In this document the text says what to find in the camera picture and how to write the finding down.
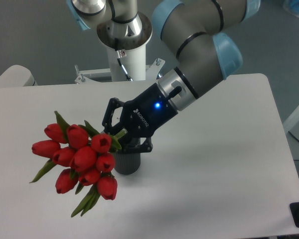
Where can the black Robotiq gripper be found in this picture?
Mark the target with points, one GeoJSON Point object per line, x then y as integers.
{"type": "Point", "coordinates": [141, 117]}

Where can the red tulip bouquet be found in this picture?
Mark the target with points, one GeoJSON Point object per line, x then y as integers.
{"type": "Point", "coordinates": [87, 157]}

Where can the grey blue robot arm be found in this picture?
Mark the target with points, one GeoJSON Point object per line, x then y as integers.
{"type": "Point", "coordinates": [194, 34]}

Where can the dark grey ribbed vase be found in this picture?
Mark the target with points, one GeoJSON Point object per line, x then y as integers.
{"type": "Point", "coordinates": [128, 160]}

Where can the white rounded furniture piece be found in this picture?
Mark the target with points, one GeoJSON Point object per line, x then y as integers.
{"type": "Point", "coordinates": [17, 76]}

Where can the white furniture at right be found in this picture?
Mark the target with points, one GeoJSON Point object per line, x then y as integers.
{"type": "Point", "coordinates": [291, 121]}

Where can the clear bag with blue items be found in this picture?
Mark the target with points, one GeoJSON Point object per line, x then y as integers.
{"type": "Point", "coordinates": [292, 7]}

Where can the white metal base frame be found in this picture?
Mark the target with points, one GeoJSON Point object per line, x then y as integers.
{"type": "Point", "coordinates": [104, 75]}

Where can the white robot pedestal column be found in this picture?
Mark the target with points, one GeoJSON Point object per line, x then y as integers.
{"type": "Point", "coordinates": [127, 58]}

